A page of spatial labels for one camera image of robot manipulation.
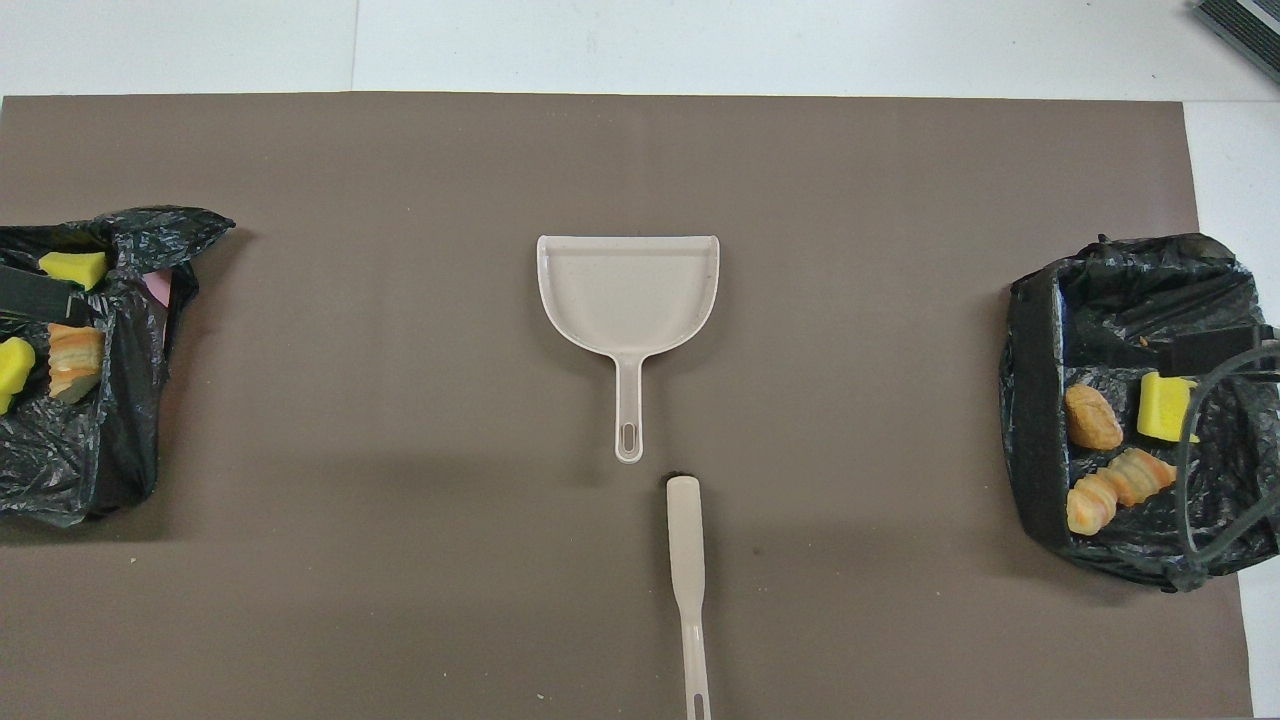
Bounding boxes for green backed yellow sponge piece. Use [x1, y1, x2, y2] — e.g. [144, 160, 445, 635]
[38, 250, 109, 293]

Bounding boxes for pale crust toy bread piece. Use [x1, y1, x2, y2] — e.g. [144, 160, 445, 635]
[47, 322, 107, 405]

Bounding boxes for notched yellow sponge piece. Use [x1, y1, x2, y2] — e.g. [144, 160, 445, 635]
[1136, 371, 1201, 444]

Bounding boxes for orange oval toy bun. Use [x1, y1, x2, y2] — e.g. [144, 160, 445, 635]
[1064, 384, 1125, 451]

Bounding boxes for striped toy bread slice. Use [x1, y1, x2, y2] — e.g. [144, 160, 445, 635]
[1098, 446, 1179, 506]
[1066, 473, 1119, 536]

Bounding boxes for beige hand brush black bristles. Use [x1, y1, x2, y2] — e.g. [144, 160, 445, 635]
[665, 474, 713, 720]

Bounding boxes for beige plastic dustpan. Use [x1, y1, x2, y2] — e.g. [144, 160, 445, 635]
[536, 234, 722, 465]

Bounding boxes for black bag lined pink bin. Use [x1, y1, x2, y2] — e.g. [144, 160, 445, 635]
[0, 206, 237, 528]

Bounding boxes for dark ribbed device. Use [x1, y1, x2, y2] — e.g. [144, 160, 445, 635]
[1193, 0, 1280, 86]

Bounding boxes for brown table mat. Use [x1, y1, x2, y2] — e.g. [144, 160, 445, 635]
[0, 92, 1256, 720]

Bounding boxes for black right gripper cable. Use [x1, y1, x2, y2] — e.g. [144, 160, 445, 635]
[1172, 342, 1280, 591]

